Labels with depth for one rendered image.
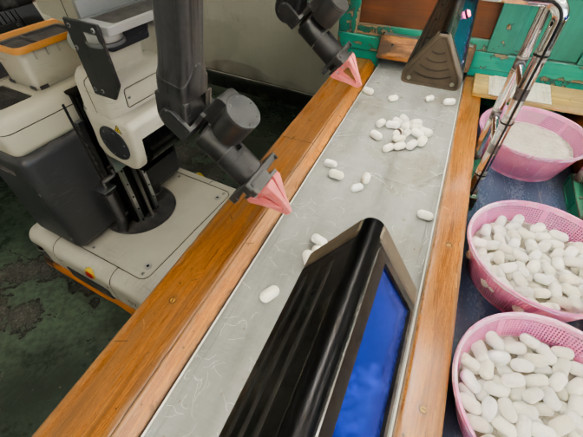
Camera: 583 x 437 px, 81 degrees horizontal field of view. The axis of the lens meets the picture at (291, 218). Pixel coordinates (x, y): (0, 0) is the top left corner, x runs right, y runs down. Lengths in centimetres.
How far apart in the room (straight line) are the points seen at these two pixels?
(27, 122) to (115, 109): 28
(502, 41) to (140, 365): 128
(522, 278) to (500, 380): 20
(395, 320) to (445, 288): 42
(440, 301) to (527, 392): 16
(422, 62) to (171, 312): 52
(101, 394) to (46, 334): 112
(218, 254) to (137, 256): 74
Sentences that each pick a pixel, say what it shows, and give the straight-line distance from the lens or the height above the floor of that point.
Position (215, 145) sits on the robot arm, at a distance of 58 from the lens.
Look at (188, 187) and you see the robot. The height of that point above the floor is 28.
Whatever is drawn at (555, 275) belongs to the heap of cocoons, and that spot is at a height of 72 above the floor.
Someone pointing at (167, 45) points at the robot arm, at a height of 109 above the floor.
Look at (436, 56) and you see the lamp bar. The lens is 53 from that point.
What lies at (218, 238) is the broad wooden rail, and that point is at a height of 76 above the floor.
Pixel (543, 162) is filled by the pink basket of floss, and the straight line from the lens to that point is 104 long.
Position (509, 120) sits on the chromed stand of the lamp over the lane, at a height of 91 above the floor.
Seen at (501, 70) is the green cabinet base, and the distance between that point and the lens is 138.
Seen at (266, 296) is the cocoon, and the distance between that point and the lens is 58.
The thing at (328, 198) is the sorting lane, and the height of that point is 74.
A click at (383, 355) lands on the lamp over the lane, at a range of 21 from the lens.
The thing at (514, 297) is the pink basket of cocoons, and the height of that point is 75.
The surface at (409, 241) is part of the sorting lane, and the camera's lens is 72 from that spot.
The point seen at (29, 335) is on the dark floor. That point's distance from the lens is 172.
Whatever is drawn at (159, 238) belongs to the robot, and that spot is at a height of 28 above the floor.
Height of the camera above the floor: 126
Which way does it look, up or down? 46 degrees down
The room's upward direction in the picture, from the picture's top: straight up
